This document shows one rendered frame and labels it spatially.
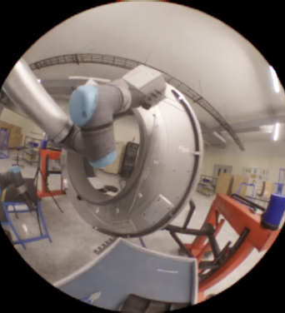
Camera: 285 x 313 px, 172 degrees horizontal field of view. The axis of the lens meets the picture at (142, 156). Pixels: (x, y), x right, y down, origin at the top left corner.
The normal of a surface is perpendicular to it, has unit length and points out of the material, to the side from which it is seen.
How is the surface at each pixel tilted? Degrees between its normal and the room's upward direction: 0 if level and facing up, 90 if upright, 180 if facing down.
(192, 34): 180
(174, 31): 180
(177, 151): 90
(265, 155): 90
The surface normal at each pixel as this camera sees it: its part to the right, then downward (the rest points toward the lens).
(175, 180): -0.35, -0.11
